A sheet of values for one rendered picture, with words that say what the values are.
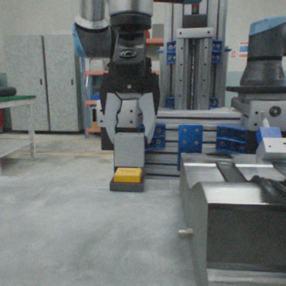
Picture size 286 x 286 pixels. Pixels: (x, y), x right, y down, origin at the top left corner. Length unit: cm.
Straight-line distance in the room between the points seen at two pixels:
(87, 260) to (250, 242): 23
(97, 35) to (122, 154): 63
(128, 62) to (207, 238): 25
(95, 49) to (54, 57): 503
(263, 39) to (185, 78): 30
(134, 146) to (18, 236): 24
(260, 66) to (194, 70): 25
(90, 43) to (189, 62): 40
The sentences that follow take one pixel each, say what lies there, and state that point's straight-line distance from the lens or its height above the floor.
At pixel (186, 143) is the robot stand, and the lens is 104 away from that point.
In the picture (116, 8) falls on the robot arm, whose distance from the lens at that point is 49.
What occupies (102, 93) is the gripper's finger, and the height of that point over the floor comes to 103.
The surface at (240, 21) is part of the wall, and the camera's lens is 612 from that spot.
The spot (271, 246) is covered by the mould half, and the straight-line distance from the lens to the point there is 31.
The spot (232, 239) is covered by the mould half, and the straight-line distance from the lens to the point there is 30.
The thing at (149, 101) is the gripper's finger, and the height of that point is 102.
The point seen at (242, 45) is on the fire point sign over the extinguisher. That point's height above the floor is 178.
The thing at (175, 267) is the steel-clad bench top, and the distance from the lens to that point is 42.
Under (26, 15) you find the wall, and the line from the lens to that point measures 676.
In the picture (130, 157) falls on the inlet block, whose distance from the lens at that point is 48.
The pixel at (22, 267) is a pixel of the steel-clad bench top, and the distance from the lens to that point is 45.
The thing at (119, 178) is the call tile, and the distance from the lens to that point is 66.
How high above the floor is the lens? 104
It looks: 12 degrees down
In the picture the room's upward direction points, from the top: straight up
